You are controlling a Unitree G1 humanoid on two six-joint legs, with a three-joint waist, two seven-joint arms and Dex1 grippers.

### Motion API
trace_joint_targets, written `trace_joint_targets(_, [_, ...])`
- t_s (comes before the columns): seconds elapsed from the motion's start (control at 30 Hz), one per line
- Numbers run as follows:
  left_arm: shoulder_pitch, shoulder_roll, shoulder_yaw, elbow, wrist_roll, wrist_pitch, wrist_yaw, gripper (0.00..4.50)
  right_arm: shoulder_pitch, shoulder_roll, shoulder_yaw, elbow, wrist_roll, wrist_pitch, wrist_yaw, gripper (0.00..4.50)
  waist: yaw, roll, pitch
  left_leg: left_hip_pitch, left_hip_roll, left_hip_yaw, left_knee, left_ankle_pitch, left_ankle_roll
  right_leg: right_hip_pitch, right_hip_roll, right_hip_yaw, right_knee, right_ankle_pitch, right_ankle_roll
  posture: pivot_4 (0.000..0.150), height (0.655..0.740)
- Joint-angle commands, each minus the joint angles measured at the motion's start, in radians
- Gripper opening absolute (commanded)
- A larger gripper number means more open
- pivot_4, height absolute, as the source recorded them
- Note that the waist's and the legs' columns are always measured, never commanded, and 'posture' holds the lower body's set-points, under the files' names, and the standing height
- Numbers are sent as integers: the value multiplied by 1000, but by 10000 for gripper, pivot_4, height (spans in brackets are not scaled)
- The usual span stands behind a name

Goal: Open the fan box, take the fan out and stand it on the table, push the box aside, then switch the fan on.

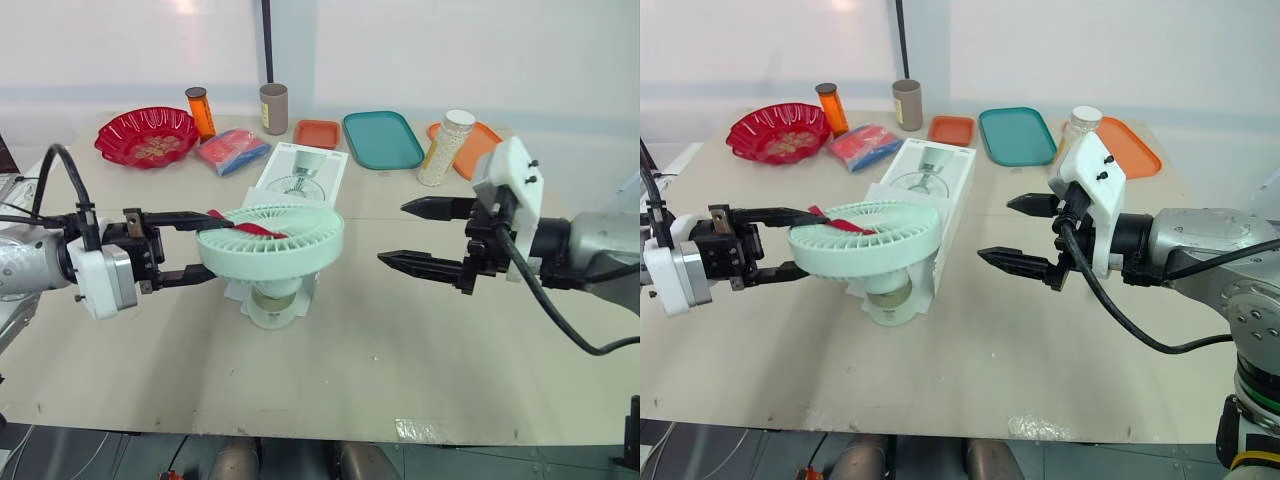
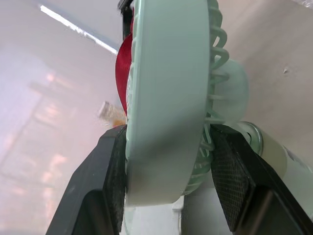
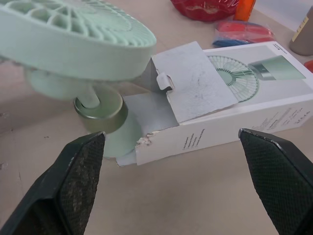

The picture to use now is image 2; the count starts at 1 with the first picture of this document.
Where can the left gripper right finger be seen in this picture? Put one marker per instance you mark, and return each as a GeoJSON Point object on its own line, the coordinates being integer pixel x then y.
{"type": "Point", "coordinates": [234, 181]}

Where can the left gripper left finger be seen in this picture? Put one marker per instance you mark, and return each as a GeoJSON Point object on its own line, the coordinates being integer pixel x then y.
{"type": "Point", "coordinates": [97, 186]}

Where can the mint green desk fan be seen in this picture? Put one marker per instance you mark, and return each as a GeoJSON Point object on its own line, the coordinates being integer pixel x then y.
{"type": "Point", "coordinates": [168, 93]}

